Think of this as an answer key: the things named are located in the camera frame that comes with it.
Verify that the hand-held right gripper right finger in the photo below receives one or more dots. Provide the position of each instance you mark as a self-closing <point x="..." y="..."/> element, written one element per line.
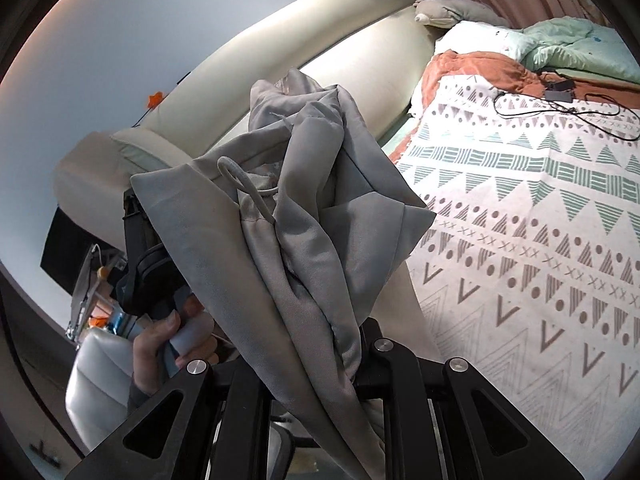
<point x="390" y="375"/>

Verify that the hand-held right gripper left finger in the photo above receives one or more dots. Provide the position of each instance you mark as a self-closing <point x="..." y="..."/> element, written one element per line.
<point x="240" y="410"/>

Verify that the light grey zip jacket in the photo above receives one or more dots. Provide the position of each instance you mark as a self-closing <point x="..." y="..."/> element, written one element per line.
<point x="300" y="200"/>

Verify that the person's left hand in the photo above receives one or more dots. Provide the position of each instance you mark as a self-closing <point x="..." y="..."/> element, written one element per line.
<point x="155" y="355"/>

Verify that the black monitor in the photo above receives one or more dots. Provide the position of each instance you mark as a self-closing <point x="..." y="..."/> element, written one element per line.
<point x="75" y="255"/>

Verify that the white padded chair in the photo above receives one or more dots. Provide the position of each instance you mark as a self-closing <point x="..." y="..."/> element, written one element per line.
<point x="100" y="385"/>

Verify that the patterned white bed sheet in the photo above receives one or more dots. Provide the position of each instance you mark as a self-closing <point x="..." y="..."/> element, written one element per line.
<point x="525" y="260"/>

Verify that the beige padded headboard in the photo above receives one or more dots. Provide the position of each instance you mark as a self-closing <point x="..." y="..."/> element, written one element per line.
<point x="350" y="60"/>

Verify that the brown blanket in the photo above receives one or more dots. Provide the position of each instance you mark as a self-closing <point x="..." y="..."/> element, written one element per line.
<point x="465" y="67"/>

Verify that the black charger brick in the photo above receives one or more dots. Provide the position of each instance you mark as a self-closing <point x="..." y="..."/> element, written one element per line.
<point x="559" y="91"/>

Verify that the white pillow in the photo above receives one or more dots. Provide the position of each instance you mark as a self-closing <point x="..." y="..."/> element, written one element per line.
<point x="480" y="40"/>

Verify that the grey plush toy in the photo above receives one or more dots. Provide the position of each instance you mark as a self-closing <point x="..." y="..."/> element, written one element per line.
<point x="460" y="12"/>

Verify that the mint green quilt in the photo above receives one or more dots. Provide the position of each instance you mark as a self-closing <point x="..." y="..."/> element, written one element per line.
<point x="575" y="42"/>

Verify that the orange wall decoration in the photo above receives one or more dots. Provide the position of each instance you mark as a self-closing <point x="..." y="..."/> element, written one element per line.
<point x="155" y="99"/>

